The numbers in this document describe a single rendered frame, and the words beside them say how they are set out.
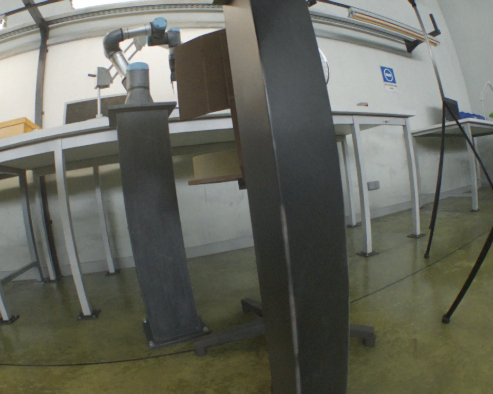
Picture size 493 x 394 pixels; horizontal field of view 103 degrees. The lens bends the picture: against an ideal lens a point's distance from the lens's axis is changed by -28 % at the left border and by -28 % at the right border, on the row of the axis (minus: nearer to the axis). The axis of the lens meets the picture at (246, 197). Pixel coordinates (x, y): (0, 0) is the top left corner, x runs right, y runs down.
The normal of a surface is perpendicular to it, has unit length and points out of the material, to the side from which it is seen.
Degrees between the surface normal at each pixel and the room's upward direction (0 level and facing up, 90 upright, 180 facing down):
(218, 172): 90
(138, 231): 90
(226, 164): 90
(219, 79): 90
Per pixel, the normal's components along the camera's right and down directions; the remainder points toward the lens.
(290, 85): 0.38, 0.00
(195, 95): -0.43, 0.11
